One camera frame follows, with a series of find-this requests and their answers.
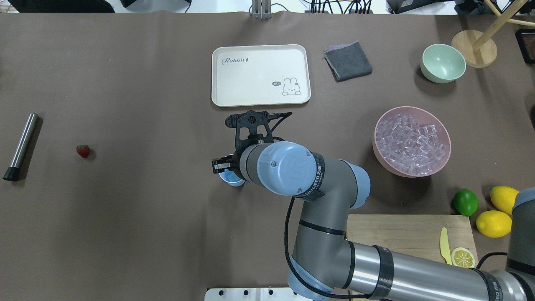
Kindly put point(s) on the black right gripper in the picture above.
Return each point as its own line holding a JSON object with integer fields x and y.
{"x": 233, "y": 163}

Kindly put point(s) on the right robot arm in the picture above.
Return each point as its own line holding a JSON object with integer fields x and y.
{"x": 325, "y": 265}

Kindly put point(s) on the light blue plastic cup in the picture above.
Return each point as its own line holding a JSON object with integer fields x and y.
{"x": 231, "y": 178}

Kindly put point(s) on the pink bowl of ice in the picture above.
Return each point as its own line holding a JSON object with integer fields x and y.
{"x": 411, "y": 142}

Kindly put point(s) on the wooden cup stand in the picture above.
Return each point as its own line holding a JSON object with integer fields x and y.
{"x": 477, "y": 48}

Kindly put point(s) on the cream rabbit tray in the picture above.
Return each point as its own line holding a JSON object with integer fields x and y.
{"x": 260, "y": 75}

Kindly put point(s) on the red strawberry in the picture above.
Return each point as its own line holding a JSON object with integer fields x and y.
{"x": 83, "y": 150}

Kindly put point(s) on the grey folded cloth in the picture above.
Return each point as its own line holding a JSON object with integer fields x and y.
{"x": 347, "y": 61}

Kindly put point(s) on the bamboo cutting board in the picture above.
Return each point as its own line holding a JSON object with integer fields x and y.
{"x": 412, "y": 234}

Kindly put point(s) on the steel muddler black tip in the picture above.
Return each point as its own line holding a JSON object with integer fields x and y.
{"x": 14, "y": 169}

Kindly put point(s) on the yellow plastic knife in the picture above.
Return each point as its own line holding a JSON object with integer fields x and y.
{"x": 444, "y": 246}

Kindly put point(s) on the mint green bowl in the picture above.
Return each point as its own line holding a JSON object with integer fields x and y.
{"x": 441, "y": 63}

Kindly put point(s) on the green lime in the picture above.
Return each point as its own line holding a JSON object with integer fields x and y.
{"x": 466, "y": 202}

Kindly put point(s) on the upper lemon slice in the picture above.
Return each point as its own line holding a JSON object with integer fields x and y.
{"x": 463, "y": 257}

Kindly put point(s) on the lower yellow lemon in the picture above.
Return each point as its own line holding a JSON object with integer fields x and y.
{"x": 494, "y": 223}

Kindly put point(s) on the yellow lemon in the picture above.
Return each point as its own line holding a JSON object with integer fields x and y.
{"x": 503, "y": 198}
{"x": 494, "y": 223}

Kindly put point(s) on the upper yellow lemon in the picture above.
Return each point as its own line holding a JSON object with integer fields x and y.
{"x": 503, "y": 198}

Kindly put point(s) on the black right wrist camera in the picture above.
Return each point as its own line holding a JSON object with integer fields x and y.
{"x": 254, "y": 127}

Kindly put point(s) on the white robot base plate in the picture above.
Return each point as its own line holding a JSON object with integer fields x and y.
{"x": 253, "y": 294}

